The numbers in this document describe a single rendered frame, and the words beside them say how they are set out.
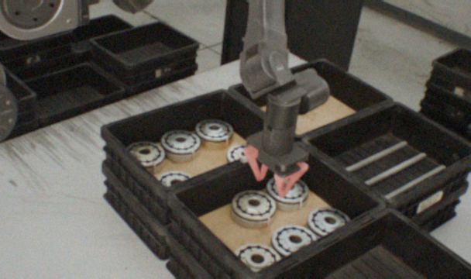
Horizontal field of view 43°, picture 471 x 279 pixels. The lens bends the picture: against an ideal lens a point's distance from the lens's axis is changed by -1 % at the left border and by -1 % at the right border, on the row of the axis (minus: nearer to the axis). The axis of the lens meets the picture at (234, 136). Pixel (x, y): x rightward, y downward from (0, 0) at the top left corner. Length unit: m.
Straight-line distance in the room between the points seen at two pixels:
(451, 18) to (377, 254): 3.56
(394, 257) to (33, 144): 1.08
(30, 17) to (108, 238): 0.80
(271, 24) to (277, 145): 0.21
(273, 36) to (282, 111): 0.13
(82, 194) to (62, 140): 0.27
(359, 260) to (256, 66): 0.56
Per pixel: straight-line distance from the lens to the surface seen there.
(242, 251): 1.31
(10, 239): 1.58
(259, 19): 1.07
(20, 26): 0.88
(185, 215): 1.28
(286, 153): 1.09
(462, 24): 4.81
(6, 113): 1.22
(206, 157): 1.61
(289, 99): 1.04
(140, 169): 1.39
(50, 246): 1.55
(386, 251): 1.44
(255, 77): 1.04
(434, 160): 1.79
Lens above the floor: 1.77
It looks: 34 degrees down
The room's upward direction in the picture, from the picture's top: 7 degrees clockwise
